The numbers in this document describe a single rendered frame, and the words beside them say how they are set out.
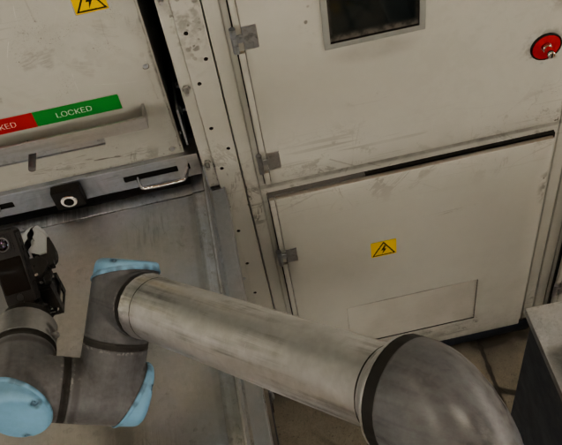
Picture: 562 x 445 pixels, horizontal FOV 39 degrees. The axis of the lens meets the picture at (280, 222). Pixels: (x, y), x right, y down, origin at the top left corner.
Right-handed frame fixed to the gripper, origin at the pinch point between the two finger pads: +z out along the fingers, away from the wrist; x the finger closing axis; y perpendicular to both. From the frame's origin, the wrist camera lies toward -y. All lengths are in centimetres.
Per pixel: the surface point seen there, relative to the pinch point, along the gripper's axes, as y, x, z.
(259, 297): 60, 31, 32
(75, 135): -2.4, 7.1, 21.6
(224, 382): 26.5, 24.4, -18.9
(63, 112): -5.7, 5.8, 25.0
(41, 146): -1.8, 0.6, 21.7
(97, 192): 15.1, 5.3, 27.5
